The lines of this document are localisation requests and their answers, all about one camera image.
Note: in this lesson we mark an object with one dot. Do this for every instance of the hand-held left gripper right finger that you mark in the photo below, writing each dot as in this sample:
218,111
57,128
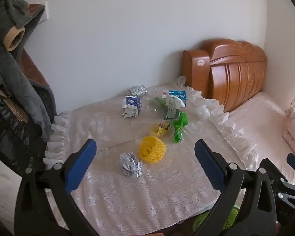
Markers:
210,166

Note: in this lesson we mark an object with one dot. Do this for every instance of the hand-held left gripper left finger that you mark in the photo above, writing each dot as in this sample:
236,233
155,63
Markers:
81,167

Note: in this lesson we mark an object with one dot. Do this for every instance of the green plastic pouch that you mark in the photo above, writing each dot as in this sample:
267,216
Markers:
180,125

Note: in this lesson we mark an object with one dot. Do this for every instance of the green plastic basket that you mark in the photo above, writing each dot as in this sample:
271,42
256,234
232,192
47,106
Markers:
204,220

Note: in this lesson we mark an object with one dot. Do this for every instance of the blue white package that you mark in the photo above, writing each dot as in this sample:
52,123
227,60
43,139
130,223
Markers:
132,105

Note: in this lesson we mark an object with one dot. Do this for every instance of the crumpled silver paper ball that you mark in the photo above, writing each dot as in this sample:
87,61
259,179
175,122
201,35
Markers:
131,165

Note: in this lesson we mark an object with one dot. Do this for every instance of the clear plastic bag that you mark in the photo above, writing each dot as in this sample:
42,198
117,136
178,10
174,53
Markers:
203,111

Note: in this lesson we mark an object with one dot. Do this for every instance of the bed with pink sheet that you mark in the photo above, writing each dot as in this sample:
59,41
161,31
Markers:
258,118

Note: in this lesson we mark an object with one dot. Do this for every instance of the white lace tablecloth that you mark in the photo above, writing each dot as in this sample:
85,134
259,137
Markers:
127,201

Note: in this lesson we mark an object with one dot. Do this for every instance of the yellow foam fruit net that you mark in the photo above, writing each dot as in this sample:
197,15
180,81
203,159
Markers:
153,150

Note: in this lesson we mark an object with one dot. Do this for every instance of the yellow snack wrapper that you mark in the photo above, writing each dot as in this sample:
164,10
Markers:
161,129

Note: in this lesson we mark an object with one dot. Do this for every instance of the clear plastic bottle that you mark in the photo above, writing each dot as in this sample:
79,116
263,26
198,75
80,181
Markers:
170,110

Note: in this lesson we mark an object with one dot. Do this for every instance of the blue white milk carton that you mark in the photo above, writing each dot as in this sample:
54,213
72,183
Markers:
178,95

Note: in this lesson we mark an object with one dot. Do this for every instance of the dark patterned garment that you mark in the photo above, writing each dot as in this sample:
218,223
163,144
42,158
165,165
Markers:
7,127

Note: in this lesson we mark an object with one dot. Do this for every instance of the silver blister pack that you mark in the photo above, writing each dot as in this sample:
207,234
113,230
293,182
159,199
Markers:
138,90

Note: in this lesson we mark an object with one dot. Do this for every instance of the wooden headboard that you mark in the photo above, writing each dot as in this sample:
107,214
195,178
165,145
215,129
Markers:
236,73

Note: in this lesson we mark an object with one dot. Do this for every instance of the brown fleece garment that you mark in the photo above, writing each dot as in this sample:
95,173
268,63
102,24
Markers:
32,68

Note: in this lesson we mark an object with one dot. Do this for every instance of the grey fleece robe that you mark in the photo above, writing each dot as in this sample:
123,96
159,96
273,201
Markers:
7,61

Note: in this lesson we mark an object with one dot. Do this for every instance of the white wall switch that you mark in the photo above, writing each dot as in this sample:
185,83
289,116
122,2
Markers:
45,11

